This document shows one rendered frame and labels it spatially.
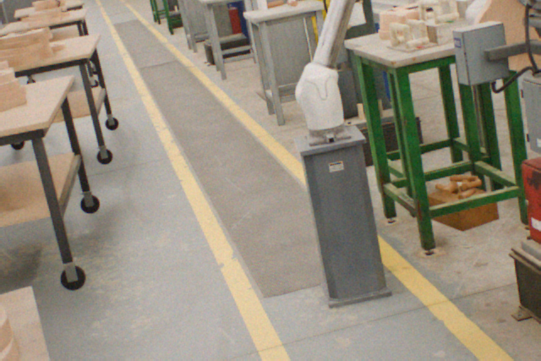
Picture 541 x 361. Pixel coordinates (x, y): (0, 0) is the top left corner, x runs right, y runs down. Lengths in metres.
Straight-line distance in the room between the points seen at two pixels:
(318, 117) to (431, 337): 0.99
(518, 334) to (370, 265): 0.73
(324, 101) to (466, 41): 0.72
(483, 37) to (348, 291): 1.27
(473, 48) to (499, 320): 1.05
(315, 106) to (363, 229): 0.56
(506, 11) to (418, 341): 1.29
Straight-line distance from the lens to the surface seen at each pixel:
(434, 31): 4.41
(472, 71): 3.48
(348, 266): 4.05
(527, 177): 3.53
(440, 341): 3.68
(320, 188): 3.92
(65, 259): 4.92
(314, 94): 3.90
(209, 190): 6.21
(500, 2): 3.75
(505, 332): 3.69
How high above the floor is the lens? 1.63
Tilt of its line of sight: 14 degrees down
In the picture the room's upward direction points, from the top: 11 degrees counter-clockwise
